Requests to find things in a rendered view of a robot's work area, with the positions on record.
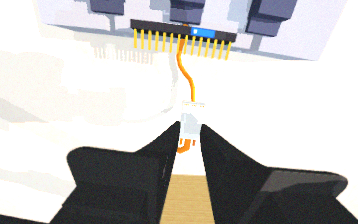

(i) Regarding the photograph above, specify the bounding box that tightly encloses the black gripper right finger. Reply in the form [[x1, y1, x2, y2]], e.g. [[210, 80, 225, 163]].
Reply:
[[200, 124, 349, 224]]

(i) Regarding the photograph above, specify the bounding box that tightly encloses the black pin header strip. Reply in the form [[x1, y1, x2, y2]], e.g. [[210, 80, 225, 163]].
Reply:
[[130, 19, 238, 45]]

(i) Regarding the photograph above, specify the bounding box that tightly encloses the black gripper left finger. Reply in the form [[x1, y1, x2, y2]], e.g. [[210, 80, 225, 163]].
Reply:
[[66, 121, 181, 224]]

